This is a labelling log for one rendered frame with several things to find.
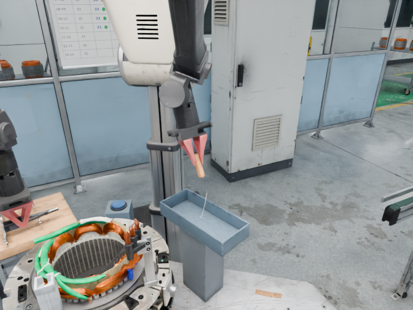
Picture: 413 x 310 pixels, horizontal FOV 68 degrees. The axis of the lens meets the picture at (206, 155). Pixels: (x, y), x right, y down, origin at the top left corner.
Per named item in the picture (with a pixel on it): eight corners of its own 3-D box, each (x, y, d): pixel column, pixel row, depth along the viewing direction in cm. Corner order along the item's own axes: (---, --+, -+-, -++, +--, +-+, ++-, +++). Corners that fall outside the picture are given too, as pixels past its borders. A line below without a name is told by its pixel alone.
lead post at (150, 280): (158, 285, 59) (153, 237, 54) (145, 288, 58) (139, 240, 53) (156, 277, 61) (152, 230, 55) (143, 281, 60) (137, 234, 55)
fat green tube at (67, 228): (34, 249, 61) (32, 242, 60) (34, 237, 64) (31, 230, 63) (109, 227, 67) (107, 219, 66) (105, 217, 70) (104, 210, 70)
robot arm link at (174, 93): (212, 64, 73) (179, 51, 73) (207, 59, 62) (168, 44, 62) (196, 111, 76) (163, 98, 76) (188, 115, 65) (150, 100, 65)
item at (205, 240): (244, 298, 93) (250, 223, 81) (220, 321, 86) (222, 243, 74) (189, 256, 109) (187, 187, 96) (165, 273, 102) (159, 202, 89)
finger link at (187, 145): (217, 162, 75) (208, 124, 73) (190, 170, 73) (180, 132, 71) (208, 158, 81) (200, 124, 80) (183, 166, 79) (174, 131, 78)
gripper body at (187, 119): (214, 128, 74) (206, 98, 73) (174, 139, 71) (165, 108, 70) (205, 128, 80) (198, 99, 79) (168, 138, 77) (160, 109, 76)
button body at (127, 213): (137, 275, 101) (128, 212, 90) (115, 277, 100) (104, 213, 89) (139, 259, 107) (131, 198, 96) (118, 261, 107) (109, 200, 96)
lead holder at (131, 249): (128, 262, 51) (125, 246, 50) (121, 246, 55) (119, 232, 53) (149, 254, 53) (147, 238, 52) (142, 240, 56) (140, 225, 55)
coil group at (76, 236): (75, 246, 67) (72, 231, 66) (74, 241, 69) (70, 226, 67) (104, 237, 70) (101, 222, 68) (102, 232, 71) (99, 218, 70)
